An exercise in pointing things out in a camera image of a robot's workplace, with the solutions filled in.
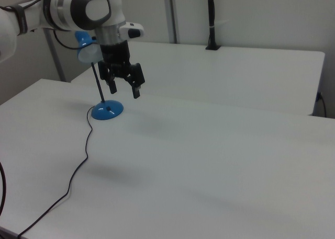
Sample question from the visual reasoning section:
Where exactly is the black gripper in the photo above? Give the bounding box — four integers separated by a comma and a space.
98, 41, 146, 100

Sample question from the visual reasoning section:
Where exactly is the blue gooseneck desk lamp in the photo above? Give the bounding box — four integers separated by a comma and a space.
74, 31, 125, 121

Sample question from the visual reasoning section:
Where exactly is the black clamped stand pole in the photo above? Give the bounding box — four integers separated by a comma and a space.
205, 0, 222, 51

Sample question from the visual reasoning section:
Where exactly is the black gripper cable on arm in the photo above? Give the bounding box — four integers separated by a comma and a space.
0, 0, 82, 51

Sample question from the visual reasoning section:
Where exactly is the grey partition post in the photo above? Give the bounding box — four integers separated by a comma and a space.
161, 0, 179, 44

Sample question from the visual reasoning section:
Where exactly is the black lamp power cable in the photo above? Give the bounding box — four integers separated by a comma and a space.
17, 105, 95, 239

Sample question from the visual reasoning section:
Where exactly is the thick black cable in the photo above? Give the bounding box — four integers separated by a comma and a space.
0, 161, 7, 217

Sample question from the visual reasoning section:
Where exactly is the thin black cable behind table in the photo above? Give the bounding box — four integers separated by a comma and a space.
317, 92, 328, 118

